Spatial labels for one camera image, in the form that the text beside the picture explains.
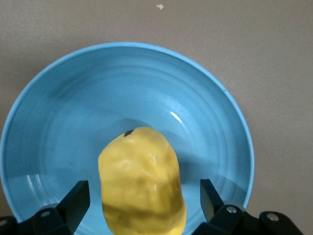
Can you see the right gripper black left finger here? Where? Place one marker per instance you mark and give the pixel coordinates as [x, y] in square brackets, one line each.
[73, 208]

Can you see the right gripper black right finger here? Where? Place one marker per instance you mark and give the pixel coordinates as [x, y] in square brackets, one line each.
[211, 208]

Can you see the yellow peeled potato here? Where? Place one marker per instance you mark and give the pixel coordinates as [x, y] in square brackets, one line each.
[141, 181]

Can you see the blue round plate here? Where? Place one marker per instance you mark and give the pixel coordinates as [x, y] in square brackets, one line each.
[122, 98]

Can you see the small pale crumb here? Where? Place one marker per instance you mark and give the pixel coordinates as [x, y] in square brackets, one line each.
[160, 6]

